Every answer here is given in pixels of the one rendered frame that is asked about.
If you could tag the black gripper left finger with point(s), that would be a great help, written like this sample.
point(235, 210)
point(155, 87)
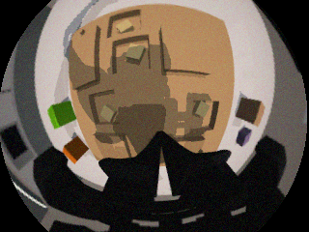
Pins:
point(144, 167)

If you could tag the orange block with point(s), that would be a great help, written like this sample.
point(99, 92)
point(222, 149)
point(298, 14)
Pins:
point(75, 149)

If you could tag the tan puzzle board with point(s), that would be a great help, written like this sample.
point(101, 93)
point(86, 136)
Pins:
point(188, 58)

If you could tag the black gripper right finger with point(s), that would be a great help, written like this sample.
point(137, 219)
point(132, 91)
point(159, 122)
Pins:
point(180, 162)

